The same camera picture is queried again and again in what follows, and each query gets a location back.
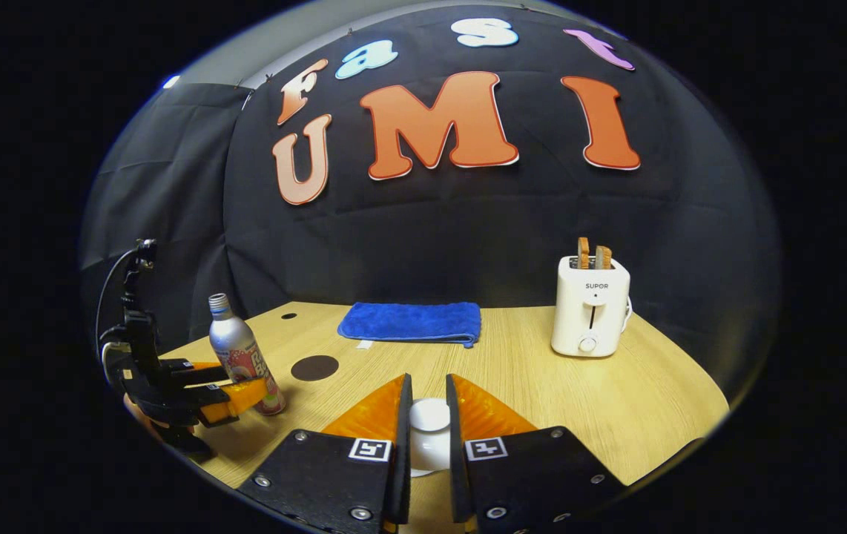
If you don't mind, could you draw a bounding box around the silver water bottle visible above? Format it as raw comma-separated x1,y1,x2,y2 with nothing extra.
208,293,287,416

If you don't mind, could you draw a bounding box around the white toaster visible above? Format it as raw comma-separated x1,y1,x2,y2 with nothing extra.
550,255,632,358

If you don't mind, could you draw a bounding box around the white teacup lid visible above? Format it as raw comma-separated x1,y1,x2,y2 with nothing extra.
409,398,452,478

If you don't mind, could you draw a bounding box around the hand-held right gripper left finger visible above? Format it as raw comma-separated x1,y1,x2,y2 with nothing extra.
237,373,413,534

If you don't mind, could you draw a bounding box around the black backdrop cloth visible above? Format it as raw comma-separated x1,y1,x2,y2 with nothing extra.
81,4,780,401

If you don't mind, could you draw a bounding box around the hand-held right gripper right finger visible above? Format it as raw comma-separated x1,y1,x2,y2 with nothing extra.
446,373,628,534

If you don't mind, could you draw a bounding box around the blue towel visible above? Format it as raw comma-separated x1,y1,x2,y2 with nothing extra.
337,301,482,349

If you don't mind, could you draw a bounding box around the dark round coaster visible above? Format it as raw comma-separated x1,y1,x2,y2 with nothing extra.
291,355,340,382

